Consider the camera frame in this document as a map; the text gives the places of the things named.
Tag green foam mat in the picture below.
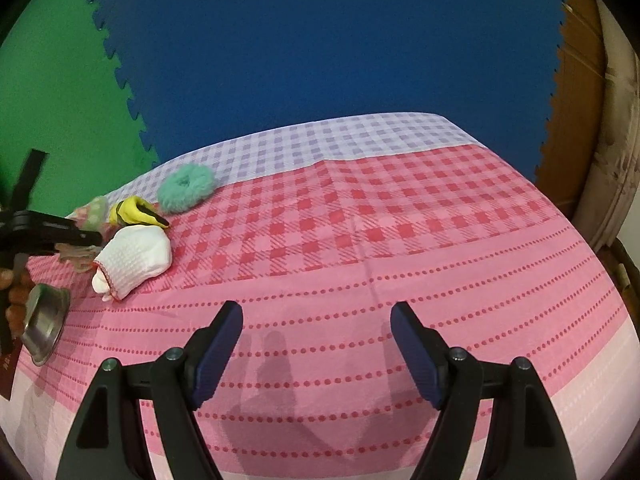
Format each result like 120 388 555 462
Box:
0 0 162 217

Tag blue foam mat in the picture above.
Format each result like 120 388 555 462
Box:
80 0 572 187

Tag yellow and black sock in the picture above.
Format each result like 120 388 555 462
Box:
108 197 171 231

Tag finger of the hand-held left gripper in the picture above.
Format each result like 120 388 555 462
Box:
30 212 102 254

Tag brown wicker furniture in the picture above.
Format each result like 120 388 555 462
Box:
600 237 640 303

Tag pastel floral cloth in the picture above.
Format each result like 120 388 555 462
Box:
54 195 110 273

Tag person's left hand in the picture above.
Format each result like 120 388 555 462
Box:
0 266 32 335

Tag green fluffy scrunchie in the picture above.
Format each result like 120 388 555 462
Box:
157 163 216 212

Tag stainless steel bowl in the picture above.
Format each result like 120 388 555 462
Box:
20 282 72 367

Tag pink checked tablecloth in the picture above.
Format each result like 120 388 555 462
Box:
0 112 640 480

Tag white red-cuffed sock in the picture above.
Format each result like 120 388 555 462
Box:
91 227 173 304

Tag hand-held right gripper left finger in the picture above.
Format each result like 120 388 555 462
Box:
55 301 245 480

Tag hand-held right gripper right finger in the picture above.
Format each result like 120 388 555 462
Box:
390 301 576 480

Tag brown foam mat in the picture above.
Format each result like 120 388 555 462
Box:
534 0 609 207

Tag beige upholstered furniture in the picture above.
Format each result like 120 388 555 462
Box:
571 0 640 257

